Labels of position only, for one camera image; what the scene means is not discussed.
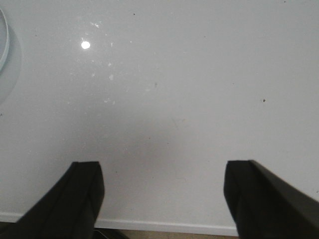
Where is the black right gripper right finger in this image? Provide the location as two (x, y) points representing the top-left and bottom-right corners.
(223, 160), (319, 239)

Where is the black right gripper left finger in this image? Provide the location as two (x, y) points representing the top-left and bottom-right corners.
(0, 162), (105, 239)

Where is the light blue round plate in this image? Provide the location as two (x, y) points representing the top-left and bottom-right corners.
(0, 8), (10, 70)

